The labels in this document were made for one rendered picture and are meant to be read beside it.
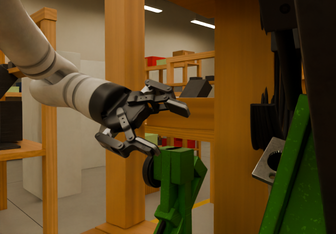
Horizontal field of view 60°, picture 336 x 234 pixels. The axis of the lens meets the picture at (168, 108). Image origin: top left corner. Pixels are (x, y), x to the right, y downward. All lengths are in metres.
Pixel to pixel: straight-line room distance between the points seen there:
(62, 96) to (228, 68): 0.36
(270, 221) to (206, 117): 0.57
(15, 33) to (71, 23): 7.72
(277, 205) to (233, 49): 0.47
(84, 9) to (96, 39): 0.84
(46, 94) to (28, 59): 0.10
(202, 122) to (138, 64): 0.28
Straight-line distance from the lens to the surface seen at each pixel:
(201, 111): 0.81
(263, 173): 0.33
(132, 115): 0.46
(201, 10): 0.80
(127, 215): 0.94
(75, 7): 8.36
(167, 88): 0.47
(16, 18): 0.46
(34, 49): 0.52
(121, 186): 0.92
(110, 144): 0.44
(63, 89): 0.56
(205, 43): 11.68
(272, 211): 0.26
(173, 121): 0.87
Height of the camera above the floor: 1.27
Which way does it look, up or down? 2 degrees down
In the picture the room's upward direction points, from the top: straight up
